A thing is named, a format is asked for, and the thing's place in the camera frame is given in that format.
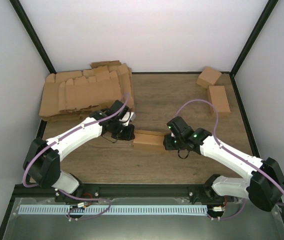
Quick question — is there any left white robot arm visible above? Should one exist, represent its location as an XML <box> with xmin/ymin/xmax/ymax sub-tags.
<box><xmin>22</xmin><ymin>100</ymin><xmax>136</xmax><ymax>202</ymax></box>

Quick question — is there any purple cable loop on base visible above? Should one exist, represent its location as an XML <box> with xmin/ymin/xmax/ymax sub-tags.
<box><xmin>67</xmin><ymin>196</ymin><xmax>115</xmax><ymax>223</ymax></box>

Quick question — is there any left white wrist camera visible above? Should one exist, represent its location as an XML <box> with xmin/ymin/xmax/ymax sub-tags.
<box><xmin>120</xmin><ymin>111</ymin><xmax>136</xmax><ymax>126</ymax></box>

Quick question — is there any light blue slotted cable duct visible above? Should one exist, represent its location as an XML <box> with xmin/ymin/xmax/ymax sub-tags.
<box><xmin>18</xmin><ymin>204</ymin><xmax>208</xmax><ymax>216</ymax></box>

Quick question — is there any stack of flat cardboard blanks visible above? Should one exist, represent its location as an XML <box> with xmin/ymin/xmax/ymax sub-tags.
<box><xmin>39</xmin><ymin>60</ymin><xmax>135</xmax><ymax>121</ymax></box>

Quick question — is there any cardboard box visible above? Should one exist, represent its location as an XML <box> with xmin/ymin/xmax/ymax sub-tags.
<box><xmin>133</xmin><ymin>130</ymin><xmax>166</xmax><ymax>152</ymax></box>
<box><xmin>207</xmin><ymin>85</ymin><xmax>231</xmax><ymax>117</ymax></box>
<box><xmin>196</xmin><ymin>66</ymin><xmax>222</xmax><ymax>89</ymax></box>

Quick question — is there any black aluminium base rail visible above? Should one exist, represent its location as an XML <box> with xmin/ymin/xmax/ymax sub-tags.
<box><xmin>12</xmin><ymin>183</ymin><xmax>281</xmax><ymax>203</ymax></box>

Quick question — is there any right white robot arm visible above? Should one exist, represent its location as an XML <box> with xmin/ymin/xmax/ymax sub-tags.
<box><xmin>163</xmin><ymin>116</ymin><xmax>284</xmax><ymax>212</ymax></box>

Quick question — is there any black frame post left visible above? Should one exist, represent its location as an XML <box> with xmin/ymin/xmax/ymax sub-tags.
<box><xmin>9</xmin><ymin>0</ymin><xmax>57</xmax><ymax>74</ymax></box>

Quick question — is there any black frame post right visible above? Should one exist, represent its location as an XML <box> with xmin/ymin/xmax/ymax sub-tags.
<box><xmin>230</xmin><ymin>0</ymin><xmax>278</xmax><ymax>77</ymax></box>

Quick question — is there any black frame post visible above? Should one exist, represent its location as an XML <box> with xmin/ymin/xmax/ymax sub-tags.
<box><xmin>230</xmin><ymin>0</ymin><xmax>278</xmax><ymax>77</ymax></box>
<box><xmin>9</xmin><ymin>0</ymin><xmax>57</xmax><ymax>74</ymax></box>

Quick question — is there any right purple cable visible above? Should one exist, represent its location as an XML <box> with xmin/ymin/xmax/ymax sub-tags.
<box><xmin>174</xmin><ymin>99</ymin><xmax>284</xmax><ymax>206</ymax></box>

